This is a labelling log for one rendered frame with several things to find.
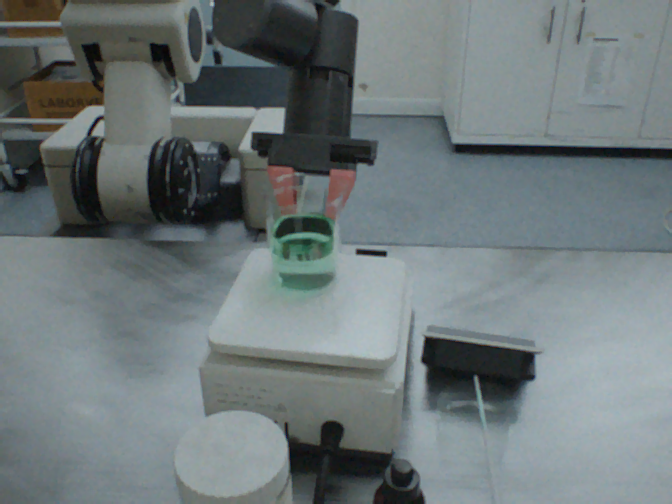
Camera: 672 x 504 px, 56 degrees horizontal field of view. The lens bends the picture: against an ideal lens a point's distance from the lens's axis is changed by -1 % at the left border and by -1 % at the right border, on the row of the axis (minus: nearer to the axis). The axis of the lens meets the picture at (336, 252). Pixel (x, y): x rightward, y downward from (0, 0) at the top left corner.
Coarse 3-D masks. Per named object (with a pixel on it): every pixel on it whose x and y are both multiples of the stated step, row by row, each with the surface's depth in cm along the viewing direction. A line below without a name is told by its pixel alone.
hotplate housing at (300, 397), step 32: (224, 384) 40; (256, 384) 40; (288, 384) 39; (320, 384) 39; (352, 384) 39; (384, 384) 39; (288, 416) 41; (320, 416) 40; (352, 416) 40; (384, 416) 39; (320, 448) 39; (352, 448) 41; (384, 448) 41
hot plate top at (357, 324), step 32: (256, 256) 48; (352, 256) 48; (256, 288) 44; (352, 288) 44; (384, 288) 44; (224, 320) 41; (256, 320) 41; (288, 320) 41; (320, 320) 41; (352, 320) 41; (384, 320) 41; (224, 352) 39; (256, 352) 39; (288, 352) 39; (320, 352) 38; (352, 352) 38; (384, 352) 38
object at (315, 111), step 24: (288, 72) 53; (312, 72) 52; (336, 72) 51; (288, 96) 52; (312, 96) 51; (336, 96) 51; (288, 120) 52; (312, 120) 51; (336, 120) 51; (264, 144) 51; (336, 144) 51; (360, 144) 50
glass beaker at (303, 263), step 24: (288, 168) 43; (264, 192) 42; (288, 192) 44; (312, 192) 44; (336, 192) 43; (288, 216) 40; (312, 216) 40; (336, 216) 41; (288, 240) 41; (312, 240) 41; (336, 240) 42; (288, 264) 42; (312, 264) 42; (336, 264) 43; (288, 288) 43; (312, 288) 43
